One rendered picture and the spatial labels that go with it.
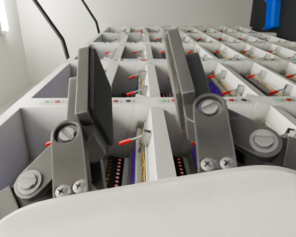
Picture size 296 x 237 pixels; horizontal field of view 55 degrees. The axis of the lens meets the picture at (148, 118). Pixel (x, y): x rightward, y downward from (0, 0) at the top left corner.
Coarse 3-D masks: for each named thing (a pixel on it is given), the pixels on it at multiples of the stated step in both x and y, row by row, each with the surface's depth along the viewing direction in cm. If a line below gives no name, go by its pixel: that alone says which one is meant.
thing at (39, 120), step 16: (256, 96) 103; (272, 96) 103; (288, 96) 103; (32, 112) 94; (48, 112) 94; (64, 112) 94; (112, 112) 95; (128, 112) 95; (176, 112) 95; (240, 112) 96; (288, 112) 96; (32, 128) 96; (48, 128) 96; (128, 128) 97; (176, 128) 98; (32, 144) 99; (176, 144) 100
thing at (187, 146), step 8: (184, 136) 99; (184, 144) 100; (192, 144) 79; (184, 152) 101; (192, 152) 96; (176, 160) 96; (184, 160) 96; (192, 160) 93; (176, 168) 91; (184, 168) 92; (192, 168) 90
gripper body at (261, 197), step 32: (96, 192) 9; (128, 192) 8; (160, 192) 8; (192, 192) 8; (224, 192) 8; (256, 192) 8; (288, 192) 7; (0, 224) 8; (32, 224) 8; (64, 224) 8; (96, 224) 8; (128, 224) 8; (160, 224) 7; (192, 224) 7; (224, 224) 7; (256, 224) 7; (288, 224) 7
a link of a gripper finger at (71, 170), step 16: (64, 128) 11; (80, 128) 11; (64, 144) 10; (80, 144) 10; (64, 160) 10; (80, 160) 10; (64, 176) 10; (80, 176) 10; (96, 176) 12; (64, 192) 9; (80, 192) 9
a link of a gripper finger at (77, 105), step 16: (80, 48) 13; (80, 64) 12; (96, 64) 13; (80, 80) 12; (96, 80) 12; (80, 96) 11; (96, 96) 12; (80, 112) 11; (96, 112) 11; (96, 128) 12; (112, 128) 14; (96, 144) 12; (112, 144) 13; (48, 160) 11; (96, 160) 12; (32, 176) 10; (48, 176) 10; (16, 192) 10; (32, 192) 10
